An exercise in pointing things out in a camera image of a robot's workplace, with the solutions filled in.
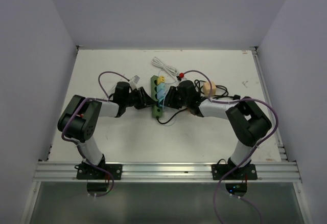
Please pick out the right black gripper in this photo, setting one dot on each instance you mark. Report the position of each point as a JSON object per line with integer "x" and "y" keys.
{"x": 169, "y": 100}

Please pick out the light blue plug adapter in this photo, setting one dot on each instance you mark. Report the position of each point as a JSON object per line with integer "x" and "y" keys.
{"x": 161, "y": 94}

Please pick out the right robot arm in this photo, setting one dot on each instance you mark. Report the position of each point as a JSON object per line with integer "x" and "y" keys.
{"x": 248, "y": 121}

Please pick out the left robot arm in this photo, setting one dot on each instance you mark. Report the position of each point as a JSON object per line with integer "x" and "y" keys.
{"x": 78, "y": 121}

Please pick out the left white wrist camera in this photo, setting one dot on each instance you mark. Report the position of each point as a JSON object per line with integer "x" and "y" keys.
{"x": 133, "y": 82}

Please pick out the yellow plug adapter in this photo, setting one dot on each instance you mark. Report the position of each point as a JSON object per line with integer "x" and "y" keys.
{"x": 160, "y": 80}

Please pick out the beige cube plug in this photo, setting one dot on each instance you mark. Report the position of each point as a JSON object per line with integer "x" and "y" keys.
{"x": 209, "y": 89}

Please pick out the aluminium frame rail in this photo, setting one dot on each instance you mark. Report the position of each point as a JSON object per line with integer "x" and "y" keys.
{"x": 264, "y": 172}

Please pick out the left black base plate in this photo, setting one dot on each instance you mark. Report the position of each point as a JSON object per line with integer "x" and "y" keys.
{"x": 88, "y": 172}

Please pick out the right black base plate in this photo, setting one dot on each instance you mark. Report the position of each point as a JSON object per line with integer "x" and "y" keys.
{"x": 244, "y": 173}

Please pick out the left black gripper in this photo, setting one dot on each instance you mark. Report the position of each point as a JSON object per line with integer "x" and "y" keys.
{"x": 143, "y": 100}

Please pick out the green power strip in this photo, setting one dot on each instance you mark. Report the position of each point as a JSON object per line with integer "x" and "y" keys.
{"x": 156, "y": 110}

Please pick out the teal plug adapter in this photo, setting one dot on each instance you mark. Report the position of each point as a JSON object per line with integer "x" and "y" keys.
{"x": 161, "y": 87}
{"x": 162, "y": 102}

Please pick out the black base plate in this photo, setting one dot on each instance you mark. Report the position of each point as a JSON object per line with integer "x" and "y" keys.
{"x": 244, "y": 173}
{"x": 88, "y": 172}

